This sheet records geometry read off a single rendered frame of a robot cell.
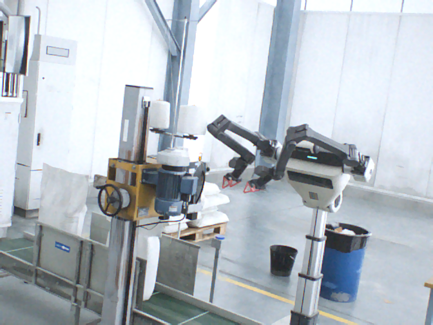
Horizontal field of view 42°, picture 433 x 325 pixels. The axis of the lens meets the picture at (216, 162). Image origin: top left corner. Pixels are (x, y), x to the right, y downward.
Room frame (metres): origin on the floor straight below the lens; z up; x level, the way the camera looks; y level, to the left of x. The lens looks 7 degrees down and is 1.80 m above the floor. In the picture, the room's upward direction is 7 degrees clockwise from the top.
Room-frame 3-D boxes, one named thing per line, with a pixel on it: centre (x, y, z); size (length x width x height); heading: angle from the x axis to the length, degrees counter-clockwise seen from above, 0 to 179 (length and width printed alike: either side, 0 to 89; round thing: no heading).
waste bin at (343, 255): (5.21, -1.28, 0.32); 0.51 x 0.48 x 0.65; 146
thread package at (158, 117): (3.35, 0.38, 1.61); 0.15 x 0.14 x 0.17; 56
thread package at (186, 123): (3.20, 0.16, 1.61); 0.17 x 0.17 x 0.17
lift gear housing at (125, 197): (3.07, 0.51, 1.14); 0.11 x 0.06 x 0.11; 56
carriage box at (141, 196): (3.23, 0.42, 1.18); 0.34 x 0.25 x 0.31; 146
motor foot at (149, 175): (3.09, 0.33, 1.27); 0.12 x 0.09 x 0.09; 146
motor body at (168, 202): (3.07, 0.24, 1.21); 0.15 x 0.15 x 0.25
